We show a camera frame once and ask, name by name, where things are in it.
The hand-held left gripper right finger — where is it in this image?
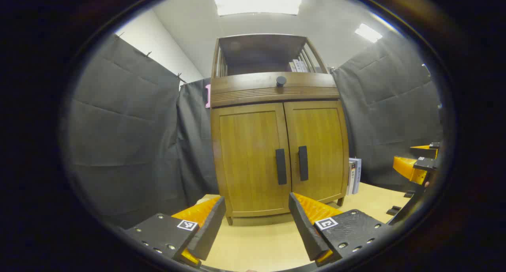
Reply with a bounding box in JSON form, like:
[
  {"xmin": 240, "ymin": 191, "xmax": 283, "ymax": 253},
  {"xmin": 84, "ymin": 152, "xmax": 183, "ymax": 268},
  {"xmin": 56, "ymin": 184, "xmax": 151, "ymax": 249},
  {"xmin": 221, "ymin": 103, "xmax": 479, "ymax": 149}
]
[{"xmin": 288, "ymin": 192, "xmax": 390, "ymax": 268}]

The black door handle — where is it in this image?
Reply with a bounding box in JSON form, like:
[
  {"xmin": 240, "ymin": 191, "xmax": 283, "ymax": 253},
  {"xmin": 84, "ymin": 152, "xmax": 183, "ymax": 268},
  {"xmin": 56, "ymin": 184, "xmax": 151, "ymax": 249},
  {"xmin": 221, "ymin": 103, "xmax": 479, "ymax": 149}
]
[
  {"xmin": 275, "ymin": 148, "xmax": 287, "ymax": 185},
  {"xmin": 298, "ymin": 145, "xmax": 309, "ymax": 181}
]

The small ceiling light panel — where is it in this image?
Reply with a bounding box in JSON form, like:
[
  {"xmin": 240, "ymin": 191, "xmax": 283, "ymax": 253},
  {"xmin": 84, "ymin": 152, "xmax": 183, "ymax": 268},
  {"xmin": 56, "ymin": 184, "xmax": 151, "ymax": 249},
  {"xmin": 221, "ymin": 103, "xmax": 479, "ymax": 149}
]
[{"xmin": 355, "ymin": 23, "xmax": 383, "ymax": 43}]

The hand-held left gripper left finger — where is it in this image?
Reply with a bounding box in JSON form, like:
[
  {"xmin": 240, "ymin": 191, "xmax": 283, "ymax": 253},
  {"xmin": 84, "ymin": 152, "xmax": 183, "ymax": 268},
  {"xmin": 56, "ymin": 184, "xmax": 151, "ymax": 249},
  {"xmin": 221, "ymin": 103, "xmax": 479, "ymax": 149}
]
[{"xmin": 125, "ymin": 196, "xmax": 227, "ymax": 269}]

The wooden double-door shoe cabinet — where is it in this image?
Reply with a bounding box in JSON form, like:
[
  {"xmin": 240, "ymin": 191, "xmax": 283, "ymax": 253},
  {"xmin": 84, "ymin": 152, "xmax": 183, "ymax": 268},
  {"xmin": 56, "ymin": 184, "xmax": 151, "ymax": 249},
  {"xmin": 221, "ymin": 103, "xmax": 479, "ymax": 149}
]
[{"xmin": 210, "ymin": 34, "xmax": 350, "ymax": 226}]

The white thin book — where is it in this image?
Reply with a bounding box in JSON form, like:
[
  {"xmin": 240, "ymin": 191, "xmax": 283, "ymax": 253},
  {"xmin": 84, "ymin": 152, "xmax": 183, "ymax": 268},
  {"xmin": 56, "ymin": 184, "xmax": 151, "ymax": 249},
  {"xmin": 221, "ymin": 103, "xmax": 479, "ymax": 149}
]
[{"xmin": 351, "ymin": 157, "xmax": 362, "ymax": 195}]

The wooden cabinet door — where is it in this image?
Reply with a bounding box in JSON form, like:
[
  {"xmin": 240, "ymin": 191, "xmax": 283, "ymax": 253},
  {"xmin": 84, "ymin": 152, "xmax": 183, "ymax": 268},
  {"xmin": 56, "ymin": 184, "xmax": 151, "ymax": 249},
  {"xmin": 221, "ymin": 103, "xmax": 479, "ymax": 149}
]
[
  {"xmin": 211, "ymin": 103, "xmax": 292, "ymax": 218},
  {"xmin": 283, "ymin": 100, "xmax": 350, "ymax": 204}
]

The row of white books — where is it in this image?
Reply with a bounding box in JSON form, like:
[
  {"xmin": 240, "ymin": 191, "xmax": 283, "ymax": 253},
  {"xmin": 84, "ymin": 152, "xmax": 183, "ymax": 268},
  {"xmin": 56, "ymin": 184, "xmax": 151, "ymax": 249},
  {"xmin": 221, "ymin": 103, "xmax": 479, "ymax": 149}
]
[{"xmin": 289, "ymin": 59, "xmax": 310, "ymax": 73}]

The large ceiling light panel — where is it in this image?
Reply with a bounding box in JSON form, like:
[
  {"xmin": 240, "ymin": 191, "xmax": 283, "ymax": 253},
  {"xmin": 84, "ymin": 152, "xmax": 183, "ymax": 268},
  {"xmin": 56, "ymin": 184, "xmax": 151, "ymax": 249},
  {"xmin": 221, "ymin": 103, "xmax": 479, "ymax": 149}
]
[{"xmin": 214, "ymin": 0, "xmax": 302, "ymax": 16}]

